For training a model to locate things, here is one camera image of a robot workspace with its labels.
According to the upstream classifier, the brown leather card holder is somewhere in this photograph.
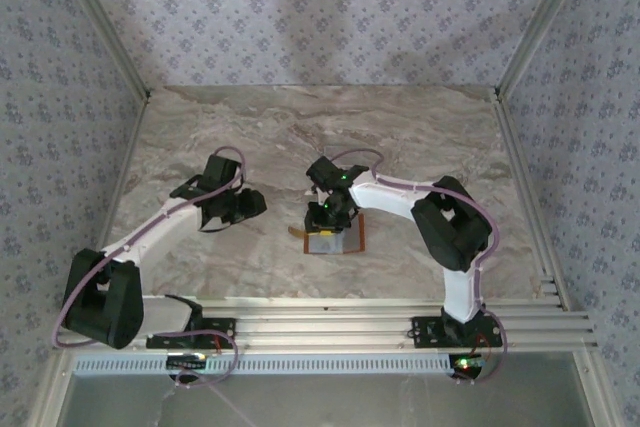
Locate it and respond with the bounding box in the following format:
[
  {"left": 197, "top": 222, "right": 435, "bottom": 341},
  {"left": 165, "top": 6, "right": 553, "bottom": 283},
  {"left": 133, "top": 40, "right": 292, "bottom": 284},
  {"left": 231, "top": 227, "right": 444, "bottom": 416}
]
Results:
[{"left": 287, "top": 211, "right": 368, "bottom": 256}]

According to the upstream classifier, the clear plastic card sleeve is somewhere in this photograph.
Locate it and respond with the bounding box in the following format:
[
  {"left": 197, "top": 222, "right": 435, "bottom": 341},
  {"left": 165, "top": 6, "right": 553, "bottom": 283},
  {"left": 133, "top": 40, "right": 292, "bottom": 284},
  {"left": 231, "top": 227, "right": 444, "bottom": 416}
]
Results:
[{"left": 308, "top": 232, "right": 346, "bottom": 254}]

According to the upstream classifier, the grey metal sheet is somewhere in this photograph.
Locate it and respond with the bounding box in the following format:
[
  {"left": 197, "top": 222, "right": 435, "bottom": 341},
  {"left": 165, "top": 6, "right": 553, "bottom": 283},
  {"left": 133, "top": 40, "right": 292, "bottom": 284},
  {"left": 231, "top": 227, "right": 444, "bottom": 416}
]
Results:
[{"left": 59, "top": 374, "right": 599, "bottom": 427}]

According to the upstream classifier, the aluminium extrusion base frame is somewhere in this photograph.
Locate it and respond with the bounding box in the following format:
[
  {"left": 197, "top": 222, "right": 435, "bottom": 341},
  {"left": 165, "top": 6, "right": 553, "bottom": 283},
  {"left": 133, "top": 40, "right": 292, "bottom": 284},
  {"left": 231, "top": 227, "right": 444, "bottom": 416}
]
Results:
[{"left": 54, "top": 296, "right": 599, "bottom": 353}]

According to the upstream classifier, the aluminium side rail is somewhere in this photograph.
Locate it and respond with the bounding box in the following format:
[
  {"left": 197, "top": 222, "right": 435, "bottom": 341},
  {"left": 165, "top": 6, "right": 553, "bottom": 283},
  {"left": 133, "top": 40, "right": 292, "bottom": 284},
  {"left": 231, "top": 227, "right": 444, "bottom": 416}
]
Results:
[
  {"left": 492, "top": 94, "right": 571, "bottom": 311},
  {"left": 77, "top": 94, "right": 154, "bottom": 313}
]

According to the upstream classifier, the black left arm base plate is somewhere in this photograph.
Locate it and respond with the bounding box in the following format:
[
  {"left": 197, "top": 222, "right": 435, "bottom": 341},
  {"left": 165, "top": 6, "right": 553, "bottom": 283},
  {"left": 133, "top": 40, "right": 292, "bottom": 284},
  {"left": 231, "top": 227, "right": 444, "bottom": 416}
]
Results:
[{"left": 145, "top": 317, "right": 237, "bottom": 349}]

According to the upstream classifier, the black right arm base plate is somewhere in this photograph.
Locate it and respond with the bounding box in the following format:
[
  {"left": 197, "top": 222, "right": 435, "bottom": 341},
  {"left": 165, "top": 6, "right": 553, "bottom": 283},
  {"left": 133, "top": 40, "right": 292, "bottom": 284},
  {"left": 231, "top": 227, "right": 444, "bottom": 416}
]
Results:
[{"left": 410, "top": 315, "right": 503, "bottom": 349}]

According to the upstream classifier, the grey slotted cable duct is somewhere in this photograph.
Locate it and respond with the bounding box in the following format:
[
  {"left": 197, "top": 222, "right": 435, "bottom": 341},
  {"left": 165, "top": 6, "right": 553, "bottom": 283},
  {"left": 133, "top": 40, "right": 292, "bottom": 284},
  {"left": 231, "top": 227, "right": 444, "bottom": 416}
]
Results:
[{"left": 72, "top": 352, "right": 454, "bottom": 377}]

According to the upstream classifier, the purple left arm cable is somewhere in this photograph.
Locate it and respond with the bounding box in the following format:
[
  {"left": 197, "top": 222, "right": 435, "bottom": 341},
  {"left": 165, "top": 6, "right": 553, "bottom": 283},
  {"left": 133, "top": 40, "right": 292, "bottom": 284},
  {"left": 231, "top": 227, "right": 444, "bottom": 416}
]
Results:
[{"left": 52, "top": 145, "right": 249, "bottom": 391}]

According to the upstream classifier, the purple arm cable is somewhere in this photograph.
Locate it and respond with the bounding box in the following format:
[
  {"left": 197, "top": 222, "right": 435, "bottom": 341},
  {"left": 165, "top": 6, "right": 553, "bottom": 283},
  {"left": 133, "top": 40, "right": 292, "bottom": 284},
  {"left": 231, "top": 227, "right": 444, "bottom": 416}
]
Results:
[
  {"left": 52, "top": 145, "right": 249, "bottom": 391},
  {"left": 327, "top": 148, "right": 510, "bottom": 388}
]

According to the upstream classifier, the thin pale wire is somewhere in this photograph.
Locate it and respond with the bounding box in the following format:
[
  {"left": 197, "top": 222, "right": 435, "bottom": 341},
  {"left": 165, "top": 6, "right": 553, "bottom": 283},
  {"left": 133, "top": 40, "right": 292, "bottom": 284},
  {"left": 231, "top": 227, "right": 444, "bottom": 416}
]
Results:
[{"left": 207, "top": 384, "right": 254, "bottom": 427}]

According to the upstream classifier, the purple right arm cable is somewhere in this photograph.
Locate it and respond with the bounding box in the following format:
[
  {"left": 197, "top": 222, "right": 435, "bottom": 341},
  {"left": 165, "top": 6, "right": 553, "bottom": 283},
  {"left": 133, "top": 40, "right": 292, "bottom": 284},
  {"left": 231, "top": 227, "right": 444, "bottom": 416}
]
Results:
[{"left": 327, "top": 148, "right": 510, "bottom": 388}]

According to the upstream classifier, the aluminium corner post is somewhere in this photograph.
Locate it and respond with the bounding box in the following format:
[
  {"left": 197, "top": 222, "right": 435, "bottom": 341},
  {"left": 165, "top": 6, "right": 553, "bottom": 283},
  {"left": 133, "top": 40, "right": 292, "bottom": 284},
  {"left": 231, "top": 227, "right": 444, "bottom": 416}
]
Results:
[
  {"left": 47, "top": 0, "right": 154, "bottom": 101},
  {"left": 497, "top": 0, "right": 599, "bottom": 101}
]

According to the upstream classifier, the aluminium frame leg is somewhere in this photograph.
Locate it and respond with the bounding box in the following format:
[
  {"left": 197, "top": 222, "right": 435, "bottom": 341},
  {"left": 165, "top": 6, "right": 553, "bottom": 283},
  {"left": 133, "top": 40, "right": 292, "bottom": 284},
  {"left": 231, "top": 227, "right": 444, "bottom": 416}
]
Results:
[
  {"left": 29, "top": 349, "right": 76, "bottom": 427},
  {"left": 572, "top": 349, "right": 619, "bottom": 427}
]

